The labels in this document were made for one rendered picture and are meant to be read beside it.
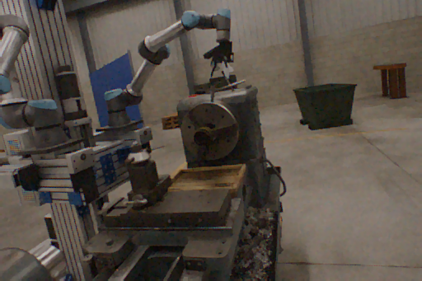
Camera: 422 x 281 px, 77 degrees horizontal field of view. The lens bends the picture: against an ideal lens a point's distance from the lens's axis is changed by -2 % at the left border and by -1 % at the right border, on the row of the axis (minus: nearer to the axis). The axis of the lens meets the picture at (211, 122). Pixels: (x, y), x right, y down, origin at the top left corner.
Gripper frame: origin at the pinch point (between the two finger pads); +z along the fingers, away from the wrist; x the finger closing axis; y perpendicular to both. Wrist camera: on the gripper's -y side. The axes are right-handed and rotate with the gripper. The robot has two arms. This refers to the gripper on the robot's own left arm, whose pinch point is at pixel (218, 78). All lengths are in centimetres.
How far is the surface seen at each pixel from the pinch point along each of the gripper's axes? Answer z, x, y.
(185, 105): 17.0, 22.4, -6.5
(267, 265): 74, -53, -10
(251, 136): 32.2, -9.1, 18.9
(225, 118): 20.0, -9.6, -1.5
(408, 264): 113, -70, 105
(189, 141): 34.3, 5.1, -13.7
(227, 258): 42, -71, -48
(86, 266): 53, -42, -77
